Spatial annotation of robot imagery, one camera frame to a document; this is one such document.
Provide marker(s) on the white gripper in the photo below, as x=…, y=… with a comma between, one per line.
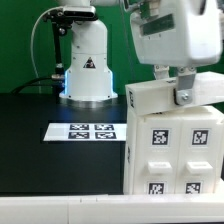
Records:
x=177, y=33

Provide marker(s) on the white cabinet body box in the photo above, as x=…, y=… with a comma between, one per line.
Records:
x=134, y=123

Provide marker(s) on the white cabinet top block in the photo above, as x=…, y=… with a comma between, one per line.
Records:
x=158, y=95

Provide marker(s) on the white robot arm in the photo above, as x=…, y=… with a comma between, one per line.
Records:
x=88, y=79

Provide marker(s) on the white base marker plate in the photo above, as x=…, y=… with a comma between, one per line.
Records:
x=85, y=132

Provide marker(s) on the white L-shaped fence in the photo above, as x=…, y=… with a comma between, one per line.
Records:
x=109, y=209

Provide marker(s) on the black camera on stand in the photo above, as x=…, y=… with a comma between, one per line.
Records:
x=62, y=19

